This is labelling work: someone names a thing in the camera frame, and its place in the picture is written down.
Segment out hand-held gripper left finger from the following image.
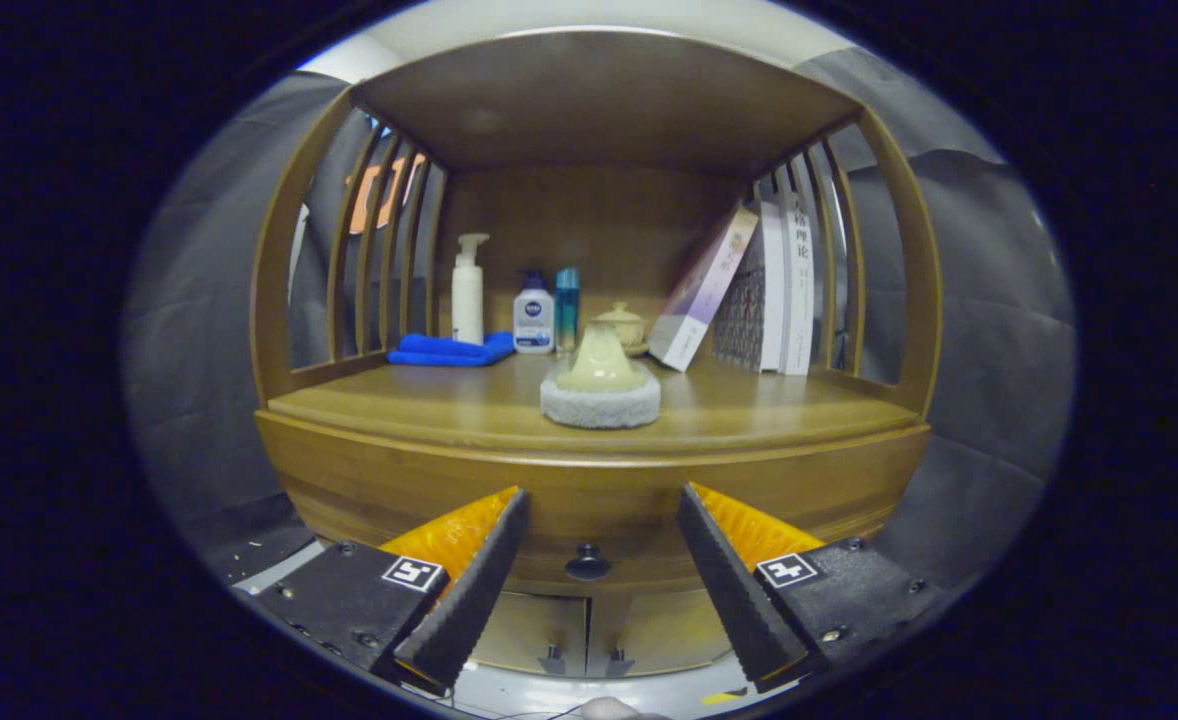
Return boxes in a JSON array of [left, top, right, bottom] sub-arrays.
[[234, 487, 532, 693]]

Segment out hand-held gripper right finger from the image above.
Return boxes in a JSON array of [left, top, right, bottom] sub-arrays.
[[677, 484, 950, 695]]

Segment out beige brush with grey pad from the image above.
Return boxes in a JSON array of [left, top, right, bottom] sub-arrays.
[[539, 322, 663, 431]]

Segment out wooden cabinet door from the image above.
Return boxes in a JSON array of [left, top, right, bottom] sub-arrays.
[[614, 590, 740, 676], [469, 590, 590, 676]]

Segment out wooden countertop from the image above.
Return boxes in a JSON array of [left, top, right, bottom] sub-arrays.
[[267, 350, 925, 456]]

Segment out wooden cabinet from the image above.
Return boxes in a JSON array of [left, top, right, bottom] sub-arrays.
[[249, 28, 945, 681]]

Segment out blue cloth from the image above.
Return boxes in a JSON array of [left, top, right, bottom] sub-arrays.
[[387, 332, 516, 368]]

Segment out patterned cover book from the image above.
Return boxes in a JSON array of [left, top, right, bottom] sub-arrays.
[[711, 202, 790, 373]]

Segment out white lotion bottle blue cap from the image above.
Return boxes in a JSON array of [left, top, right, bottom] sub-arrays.
[[512, 268, 556, 356]]

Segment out beige lidded teacup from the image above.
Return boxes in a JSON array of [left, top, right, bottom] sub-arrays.
[[592, 302, 650, 358]]

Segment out white pump bottle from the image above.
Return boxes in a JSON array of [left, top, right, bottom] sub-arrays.
[[451, 233, 491, 346]]

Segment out purple and white book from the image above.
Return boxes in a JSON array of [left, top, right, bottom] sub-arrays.
[[646, 205, 760, 373]]

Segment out clear blue bottle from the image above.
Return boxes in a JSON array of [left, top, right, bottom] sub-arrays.
[[554, 266, 582, 356]]

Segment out white book black characters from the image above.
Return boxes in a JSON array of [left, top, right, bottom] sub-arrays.
[[784, 205, 815, 377]]

